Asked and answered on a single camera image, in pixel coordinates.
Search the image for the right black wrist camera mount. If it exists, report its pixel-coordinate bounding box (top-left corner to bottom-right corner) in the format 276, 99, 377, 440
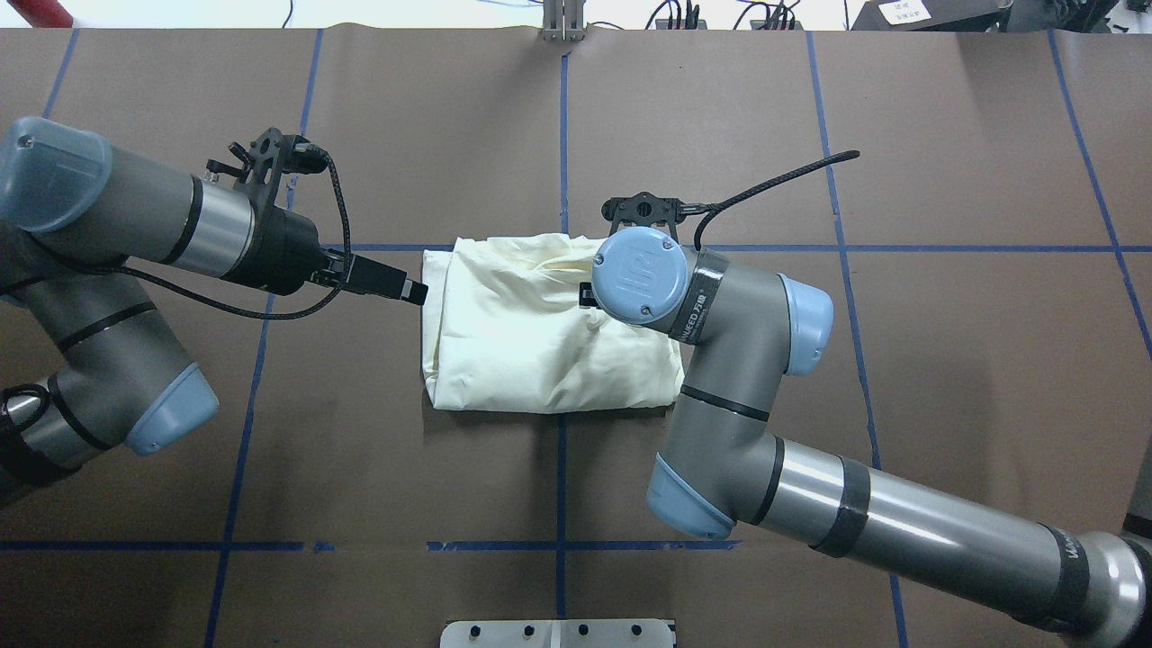
601, 193, 708, 241

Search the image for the aluminium frame post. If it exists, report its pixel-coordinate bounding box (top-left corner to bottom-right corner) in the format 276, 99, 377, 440
539, 0, 588, 42

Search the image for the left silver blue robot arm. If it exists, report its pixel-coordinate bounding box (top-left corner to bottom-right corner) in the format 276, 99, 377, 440
1, 116, 429, 505

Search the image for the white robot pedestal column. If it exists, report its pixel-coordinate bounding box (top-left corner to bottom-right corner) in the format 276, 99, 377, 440
439, 616, 679, 647

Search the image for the cream cat print shirt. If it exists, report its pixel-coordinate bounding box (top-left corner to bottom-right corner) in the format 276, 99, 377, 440
420, 233, 685, 414

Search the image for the black braided cable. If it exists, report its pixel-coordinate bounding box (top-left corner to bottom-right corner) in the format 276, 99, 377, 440
0, 144, 354, 442
691, 149, 861, 251

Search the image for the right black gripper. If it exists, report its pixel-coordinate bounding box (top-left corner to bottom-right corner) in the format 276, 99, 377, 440
579, 282, 599, 309

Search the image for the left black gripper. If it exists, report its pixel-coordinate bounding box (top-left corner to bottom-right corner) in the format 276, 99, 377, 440
244, 209, 429, 307

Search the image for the far orange black connector box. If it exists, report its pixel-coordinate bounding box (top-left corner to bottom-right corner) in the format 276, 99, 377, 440
644, 1, 707, 32

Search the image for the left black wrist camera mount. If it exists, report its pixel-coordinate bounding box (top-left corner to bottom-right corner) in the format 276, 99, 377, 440
205, 128, 329, 214

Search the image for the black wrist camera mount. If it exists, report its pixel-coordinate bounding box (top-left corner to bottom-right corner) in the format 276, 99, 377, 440
601, 193, 708, 241
205, 128, 329, 214

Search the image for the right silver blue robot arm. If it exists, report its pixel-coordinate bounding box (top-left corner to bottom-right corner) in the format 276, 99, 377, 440
564, 247, 1149, 647

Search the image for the near orange black connector box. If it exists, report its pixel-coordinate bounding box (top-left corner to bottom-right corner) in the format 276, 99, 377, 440
732, 1, 803, 32

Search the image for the left black braided cable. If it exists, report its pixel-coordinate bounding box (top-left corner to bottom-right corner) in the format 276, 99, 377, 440
0, 144, 354, 442

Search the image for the orange black connector box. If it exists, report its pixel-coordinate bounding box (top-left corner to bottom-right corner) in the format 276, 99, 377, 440
732, 1, 803, 32
644, 1, 707, 32

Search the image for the black box with white label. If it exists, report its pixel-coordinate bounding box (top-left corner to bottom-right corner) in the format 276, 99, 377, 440
849, 1, 1013, 32

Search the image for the red cylindrical bottle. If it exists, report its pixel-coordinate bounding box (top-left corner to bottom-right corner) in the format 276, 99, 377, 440
7, 0, 75, 29

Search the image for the right black braided cable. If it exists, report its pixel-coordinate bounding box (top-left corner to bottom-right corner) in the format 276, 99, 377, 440
691, 149, 861, 251

